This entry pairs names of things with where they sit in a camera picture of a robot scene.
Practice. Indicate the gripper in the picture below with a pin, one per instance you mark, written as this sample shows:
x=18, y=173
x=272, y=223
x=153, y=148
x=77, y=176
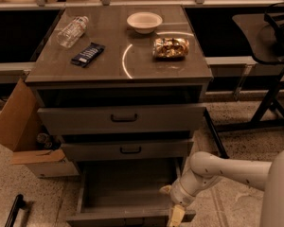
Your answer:
x=179, y=194

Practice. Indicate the grey bottom drawer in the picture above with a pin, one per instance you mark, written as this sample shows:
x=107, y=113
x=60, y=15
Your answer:
x=125, y=193

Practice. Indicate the grey drawer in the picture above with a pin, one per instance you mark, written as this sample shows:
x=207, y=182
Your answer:
x=123, y=119
x=128, y=150
x=125, y=193

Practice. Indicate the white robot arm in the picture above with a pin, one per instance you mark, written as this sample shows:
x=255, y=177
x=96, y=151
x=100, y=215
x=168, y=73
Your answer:
x=205, y=170

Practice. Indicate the grey middle drawer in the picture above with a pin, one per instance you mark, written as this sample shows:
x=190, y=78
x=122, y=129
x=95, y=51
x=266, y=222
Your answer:
x=128, y=150

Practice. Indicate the grey top drawer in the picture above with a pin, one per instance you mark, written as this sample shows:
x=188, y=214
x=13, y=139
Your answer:
x=123, y=119

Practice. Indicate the grey drawer cabinet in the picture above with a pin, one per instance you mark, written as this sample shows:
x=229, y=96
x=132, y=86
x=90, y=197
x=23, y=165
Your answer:
x=125, y=74

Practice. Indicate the black cabinet leg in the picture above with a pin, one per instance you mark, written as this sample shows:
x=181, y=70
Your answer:
x=215, y=135

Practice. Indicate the black bar on floor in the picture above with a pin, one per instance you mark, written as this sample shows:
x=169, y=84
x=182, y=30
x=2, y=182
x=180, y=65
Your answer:
x=18, y=204

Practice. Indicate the gold foil snack bag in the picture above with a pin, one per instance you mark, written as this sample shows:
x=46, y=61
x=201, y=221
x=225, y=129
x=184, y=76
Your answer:
x=170, y=48

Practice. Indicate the open cardboard box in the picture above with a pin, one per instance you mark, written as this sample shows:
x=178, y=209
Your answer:
x=19, y=128

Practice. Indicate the dark blue snack bar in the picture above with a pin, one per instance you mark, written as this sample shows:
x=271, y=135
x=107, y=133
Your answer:
x=88, y=54

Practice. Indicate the white paper bowl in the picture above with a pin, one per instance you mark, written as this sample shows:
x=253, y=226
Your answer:
x=144, y=22

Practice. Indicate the black side table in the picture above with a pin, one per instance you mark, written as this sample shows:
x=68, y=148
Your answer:
x=266, y=50

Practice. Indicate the clear plastic water bottle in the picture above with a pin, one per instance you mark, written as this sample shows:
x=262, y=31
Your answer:
x=69, y=35

